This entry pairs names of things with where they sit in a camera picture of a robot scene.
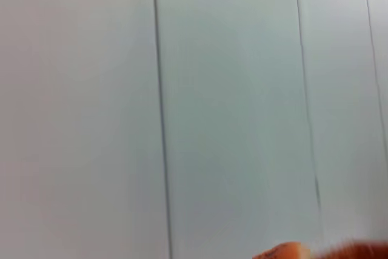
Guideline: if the orange woven wicker basket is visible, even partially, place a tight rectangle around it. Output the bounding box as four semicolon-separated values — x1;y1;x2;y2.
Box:
312;238;388;259

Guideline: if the round peach-coloured bun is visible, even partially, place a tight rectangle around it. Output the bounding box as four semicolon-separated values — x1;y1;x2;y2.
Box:
251;241;312;259

